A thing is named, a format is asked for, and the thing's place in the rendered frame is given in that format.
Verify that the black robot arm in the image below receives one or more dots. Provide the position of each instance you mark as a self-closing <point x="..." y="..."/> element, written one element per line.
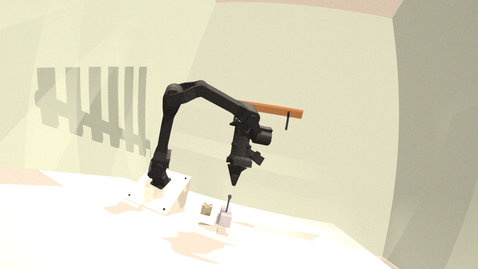
<point x="246" y="125"/>

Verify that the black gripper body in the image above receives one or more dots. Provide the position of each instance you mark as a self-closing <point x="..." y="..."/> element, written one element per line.
<point x="238" y="153"/>

